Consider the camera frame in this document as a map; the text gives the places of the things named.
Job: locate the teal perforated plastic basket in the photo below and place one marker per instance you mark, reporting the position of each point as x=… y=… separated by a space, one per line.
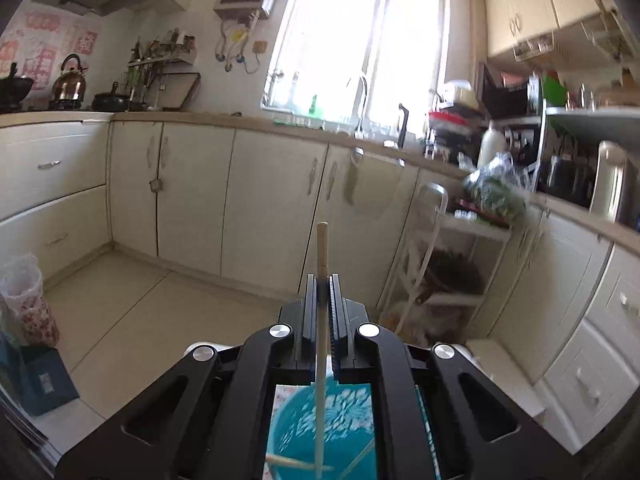
x=345 y=440

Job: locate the kitchen window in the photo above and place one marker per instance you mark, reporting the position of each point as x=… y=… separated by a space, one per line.
x=360 y=35

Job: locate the cream drawer cabinet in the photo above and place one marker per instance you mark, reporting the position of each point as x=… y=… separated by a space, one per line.
x=55 y=185

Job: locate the dish rack with bowls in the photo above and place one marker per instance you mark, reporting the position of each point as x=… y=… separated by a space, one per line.
x=452 y=120

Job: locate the bag of green vegetables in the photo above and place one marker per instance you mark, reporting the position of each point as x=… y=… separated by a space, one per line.
x=492 y=192

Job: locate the black wok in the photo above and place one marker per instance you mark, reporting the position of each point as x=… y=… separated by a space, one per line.
x=15 y=87

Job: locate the white electric water boiler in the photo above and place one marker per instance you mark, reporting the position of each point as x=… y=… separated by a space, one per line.
x=607 y=180

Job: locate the white thermos flask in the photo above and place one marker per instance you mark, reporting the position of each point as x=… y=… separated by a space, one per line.
x=491 y=147

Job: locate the metal kitchen shelf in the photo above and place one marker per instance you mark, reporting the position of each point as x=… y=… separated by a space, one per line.
x=590 y=117

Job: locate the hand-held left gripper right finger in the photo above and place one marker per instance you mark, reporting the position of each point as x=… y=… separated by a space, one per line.
x=340 y=320

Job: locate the green bottle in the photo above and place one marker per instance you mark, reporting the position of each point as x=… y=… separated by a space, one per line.
x=314 y=106

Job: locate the pink wall stickers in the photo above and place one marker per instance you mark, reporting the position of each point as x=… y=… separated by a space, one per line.
x=42 y=55

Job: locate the floral bin with plastic bag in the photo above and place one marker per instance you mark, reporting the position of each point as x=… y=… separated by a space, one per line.
x=25 y=305

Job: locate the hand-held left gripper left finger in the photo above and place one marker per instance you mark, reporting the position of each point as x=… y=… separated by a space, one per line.
x=310 y=320

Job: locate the wall utensil rack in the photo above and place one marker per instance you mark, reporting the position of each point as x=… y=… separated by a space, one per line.
x=160 y=55

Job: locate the dark blue box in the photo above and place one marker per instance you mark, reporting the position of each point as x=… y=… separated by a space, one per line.
x=45 y=380

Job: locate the cream base cabinet with doors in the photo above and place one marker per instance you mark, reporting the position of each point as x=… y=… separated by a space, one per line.
x=260 y=200

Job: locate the steel kettle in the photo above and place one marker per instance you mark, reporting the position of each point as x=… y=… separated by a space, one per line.
x=70 y=85

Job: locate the steel pot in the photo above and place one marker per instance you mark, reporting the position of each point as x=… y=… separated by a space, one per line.
x=565 y=175

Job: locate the small metal cabinet latch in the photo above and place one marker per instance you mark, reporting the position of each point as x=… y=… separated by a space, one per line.
x=155 y=186

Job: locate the white trolley rack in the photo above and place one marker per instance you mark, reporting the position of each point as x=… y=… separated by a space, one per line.
x=425 y=240

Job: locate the hanging clear plastic bag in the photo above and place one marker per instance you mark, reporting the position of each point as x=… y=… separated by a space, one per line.
x=352 y=175

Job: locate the cream wall cabinets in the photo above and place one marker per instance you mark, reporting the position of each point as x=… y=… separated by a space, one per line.
x=535 y=5

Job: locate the chrome sink faucet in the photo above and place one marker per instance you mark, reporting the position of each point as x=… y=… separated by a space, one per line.
x=364 y=91

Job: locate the cream side base cabinet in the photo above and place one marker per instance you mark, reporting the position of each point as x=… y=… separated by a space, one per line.
x=565 y=285

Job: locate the black microwave oven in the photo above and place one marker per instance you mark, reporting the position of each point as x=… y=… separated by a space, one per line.
x=505 y=95

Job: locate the wooden chopstick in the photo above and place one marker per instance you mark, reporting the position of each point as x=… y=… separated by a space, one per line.
x=295 y=461
x=322 y=250
x=359 y=459

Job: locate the black frying pan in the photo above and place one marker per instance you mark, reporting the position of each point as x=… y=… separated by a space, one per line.
x=111 y=101

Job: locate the dark cutting board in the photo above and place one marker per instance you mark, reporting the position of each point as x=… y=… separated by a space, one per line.
x=180 y=91

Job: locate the green plastic tray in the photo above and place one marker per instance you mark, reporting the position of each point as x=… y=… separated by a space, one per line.
x=554 y=90

